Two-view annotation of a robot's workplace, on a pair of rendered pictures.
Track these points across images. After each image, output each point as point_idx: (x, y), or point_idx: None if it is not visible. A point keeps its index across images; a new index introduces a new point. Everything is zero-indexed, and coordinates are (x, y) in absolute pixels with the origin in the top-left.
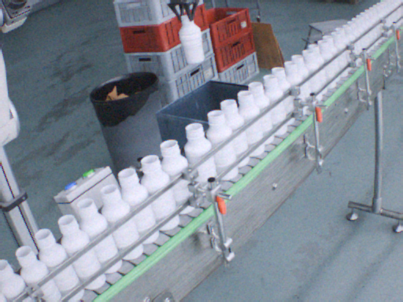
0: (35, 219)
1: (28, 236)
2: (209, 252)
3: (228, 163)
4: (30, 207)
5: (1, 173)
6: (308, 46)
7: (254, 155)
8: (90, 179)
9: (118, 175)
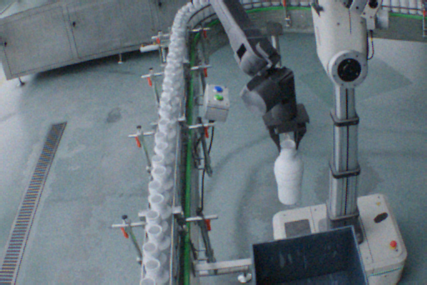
0: (337, 145)
1: (333, 143)
2: None
3: None
4: (337, 133)
5: (334, 91)
6: (158, 262)
7: None
8: (207, 93)
9: (171, 87)
